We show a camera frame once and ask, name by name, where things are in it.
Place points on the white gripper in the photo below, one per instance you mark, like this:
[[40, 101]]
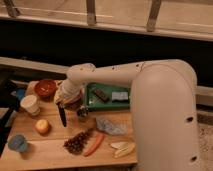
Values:
[[65, 97]]

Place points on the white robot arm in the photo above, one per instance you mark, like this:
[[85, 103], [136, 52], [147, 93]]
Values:
[[163, 107]]

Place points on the purple bowl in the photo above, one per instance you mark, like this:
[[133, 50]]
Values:
[[75, 104]]

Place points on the red bowl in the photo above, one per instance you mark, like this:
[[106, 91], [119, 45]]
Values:
[[45, 88]]

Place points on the small glass jar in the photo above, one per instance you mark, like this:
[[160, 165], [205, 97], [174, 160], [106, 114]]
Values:
[[82, 113]]

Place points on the brown chocolate bar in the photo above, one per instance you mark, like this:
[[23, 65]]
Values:
[[100, 94]]

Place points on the green plastic tray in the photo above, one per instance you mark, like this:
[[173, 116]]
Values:
[[93, 103]]

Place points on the white cup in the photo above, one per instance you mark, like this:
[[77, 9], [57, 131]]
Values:
[[30, 104]]

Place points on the yellow apple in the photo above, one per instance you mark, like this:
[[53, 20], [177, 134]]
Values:
[[42, 126]]

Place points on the blue object at table edge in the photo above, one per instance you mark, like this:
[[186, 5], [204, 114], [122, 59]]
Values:
[[20, 93]]

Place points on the blue sponge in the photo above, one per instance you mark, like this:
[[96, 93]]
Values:
[[120, 96]]

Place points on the light blue cloth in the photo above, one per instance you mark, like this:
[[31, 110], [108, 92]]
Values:
[[109, 127]]

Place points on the bunch of brown grapes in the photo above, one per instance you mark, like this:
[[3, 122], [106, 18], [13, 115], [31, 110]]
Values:
[[76, 144]]

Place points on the orange carrot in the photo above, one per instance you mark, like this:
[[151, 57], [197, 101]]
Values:
[[99, 138]]

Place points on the blue cup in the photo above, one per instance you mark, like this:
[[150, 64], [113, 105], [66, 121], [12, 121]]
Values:
[[18, 143]]

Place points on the yellow banana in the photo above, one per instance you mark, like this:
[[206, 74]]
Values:
[[122, 148]]

